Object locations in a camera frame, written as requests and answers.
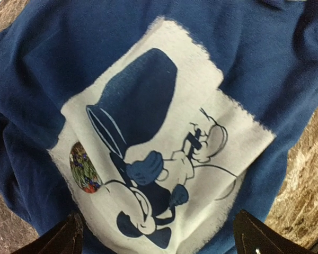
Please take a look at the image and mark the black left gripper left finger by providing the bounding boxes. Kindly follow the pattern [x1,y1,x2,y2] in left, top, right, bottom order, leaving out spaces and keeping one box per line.
[15,212,83,254]

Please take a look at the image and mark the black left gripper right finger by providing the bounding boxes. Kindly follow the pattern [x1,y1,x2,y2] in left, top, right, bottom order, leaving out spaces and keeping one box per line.
[233,210,312,254]

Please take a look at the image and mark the blue printed t-shirt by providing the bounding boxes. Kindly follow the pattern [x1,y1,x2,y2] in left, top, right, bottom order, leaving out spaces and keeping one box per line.
[0,1,318,253]

